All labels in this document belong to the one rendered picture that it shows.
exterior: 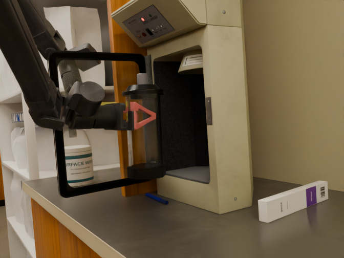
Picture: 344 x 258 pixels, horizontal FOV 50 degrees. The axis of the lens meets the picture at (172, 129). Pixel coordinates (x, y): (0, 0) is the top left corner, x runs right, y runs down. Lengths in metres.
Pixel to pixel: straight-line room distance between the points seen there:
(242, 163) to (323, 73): 0.42
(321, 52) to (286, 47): 0.14
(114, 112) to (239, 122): 0.32
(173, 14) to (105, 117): 0.31
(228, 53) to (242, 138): 0.22
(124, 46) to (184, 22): 0.33
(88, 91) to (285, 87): 0.73
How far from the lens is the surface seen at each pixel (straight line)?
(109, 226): 0.94
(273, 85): 1.36
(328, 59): 1.23
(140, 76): 0.97
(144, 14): 1.04
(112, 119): 0.90
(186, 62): 1.05
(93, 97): 0.82
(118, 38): 1.22
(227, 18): 0.98
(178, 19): 0.96
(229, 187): 0.96
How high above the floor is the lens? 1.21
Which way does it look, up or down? 3 degrees down
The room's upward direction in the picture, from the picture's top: 4 degrees counter-clockwise
